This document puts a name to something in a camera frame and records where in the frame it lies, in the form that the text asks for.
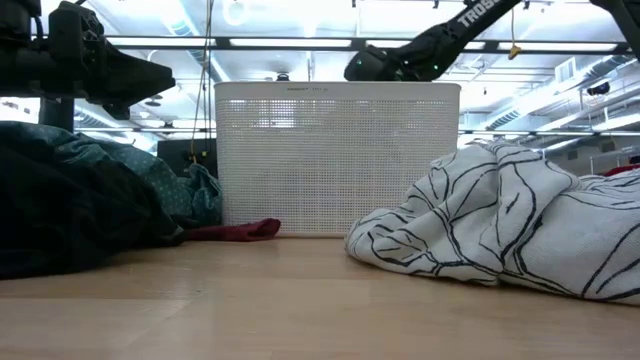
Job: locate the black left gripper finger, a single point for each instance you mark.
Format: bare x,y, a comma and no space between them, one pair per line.
135,80
116,112

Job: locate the white black-line leaf-print garment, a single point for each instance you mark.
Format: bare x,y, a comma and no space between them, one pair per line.
500,225

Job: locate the yellow hanging connector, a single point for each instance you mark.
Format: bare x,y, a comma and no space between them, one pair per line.
514,51

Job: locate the red and blue bin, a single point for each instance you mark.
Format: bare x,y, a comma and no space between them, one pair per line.
625,171

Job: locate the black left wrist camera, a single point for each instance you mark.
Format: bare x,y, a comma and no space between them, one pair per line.
75,30

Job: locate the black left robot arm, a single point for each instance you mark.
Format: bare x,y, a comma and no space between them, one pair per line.
20,65

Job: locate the dark red garment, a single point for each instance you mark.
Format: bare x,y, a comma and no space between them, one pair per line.
240,231

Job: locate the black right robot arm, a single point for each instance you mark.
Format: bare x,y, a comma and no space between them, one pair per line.
430,45

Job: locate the black ceiling-hung box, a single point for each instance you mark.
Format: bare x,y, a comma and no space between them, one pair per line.
598,89

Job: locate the white perforated plastic laundry basket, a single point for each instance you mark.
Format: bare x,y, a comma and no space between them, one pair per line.
325,160

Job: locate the black monitor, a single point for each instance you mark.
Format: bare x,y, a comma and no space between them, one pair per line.
175,157

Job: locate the black garment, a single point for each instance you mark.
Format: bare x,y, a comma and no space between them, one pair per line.
75,215

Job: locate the grey garment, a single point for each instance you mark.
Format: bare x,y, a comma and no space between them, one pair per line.
160,185

